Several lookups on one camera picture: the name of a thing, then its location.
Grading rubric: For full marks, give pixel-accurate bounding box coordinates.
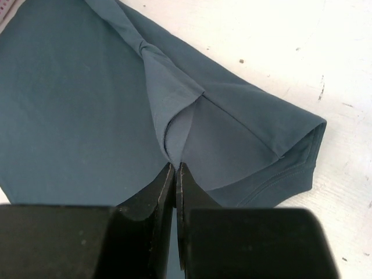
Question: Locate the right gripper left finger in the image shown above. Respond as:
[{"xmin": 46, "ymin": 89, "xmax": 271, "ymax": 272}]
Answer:
[{"xmin": 1, "ymin": 164, "xmax": 174, "ymax": 278}]

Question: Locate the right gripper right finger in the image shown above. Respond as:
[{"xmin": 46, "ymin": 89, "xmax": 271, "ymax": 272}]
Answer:
[{"xmin": 176, "ymin": 164, "xmax": 339, "ymax": 278}]

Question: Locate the teal blue t shirt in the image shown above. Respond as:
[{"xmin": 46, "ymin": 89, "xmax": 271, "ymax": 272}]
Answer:
[{"xmin": 1, "ymin": 1, "xmax": 326, "ymax": 207}]

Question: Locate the white plastic laundry basket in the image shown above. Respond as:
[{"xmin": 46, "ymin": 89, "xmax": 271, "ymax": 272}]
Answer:
[{"xmin": 0, "ymin": 0, "xmax": 17, "ymax": 33}]

